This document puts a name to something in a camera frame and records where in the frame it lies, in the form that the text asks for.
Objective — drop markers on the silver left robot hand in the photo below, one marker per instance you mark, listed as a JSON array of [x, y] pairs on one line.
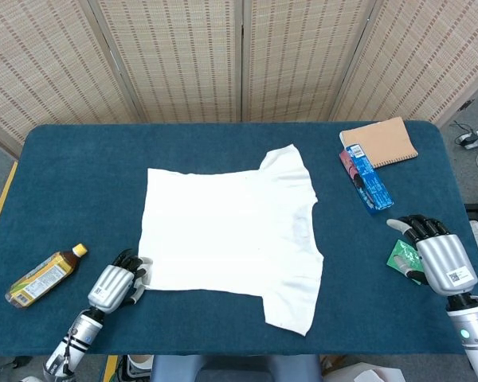
[[109, 284]]

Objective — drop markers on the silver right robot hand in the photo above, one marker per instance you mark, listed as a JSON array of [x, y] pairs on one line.
[[446, 262]]

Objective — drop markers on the white T-shirt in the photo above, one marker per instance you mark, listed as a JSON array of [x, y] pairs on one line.
[[223, 238]]

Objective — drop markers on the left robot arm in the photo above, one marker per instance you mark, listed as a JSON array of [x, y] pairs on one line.
[[81, 334]]

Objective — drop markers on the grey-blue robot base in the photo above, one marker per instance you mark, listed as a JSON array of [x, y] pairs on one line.
[[175, 370]]

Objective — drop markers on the green sachet packet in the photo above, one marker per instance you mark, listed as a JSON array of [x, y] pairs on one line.
[[400, 254]]

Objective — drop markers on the yellow-capped tea bottle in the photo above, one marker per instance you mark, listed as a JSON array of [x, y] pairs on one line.
[[44, 276]]

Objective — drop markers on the white tape roll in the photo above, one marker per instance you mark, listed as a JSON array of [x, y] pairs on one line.
[[139, 362]]

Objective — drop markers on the blue cookie box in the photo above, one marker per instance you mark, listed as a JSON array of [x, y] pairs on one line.
[[372, 187]]

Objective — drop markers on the black power adapter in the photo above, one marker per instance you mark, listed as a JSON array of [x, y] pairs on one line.
[[468, 139]]

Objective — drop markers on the blue carpet table cover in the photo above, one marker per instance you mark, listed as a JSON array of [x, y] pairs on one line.
[[103, 159]]

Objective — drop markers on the brown spiral notebook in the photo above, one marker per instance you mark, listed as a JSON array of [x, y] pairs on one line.
[[382, 141]]

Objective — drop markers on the woven bamboo folding screen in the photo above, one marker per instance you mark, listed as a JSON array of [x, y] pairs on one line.
[[183, 59]]

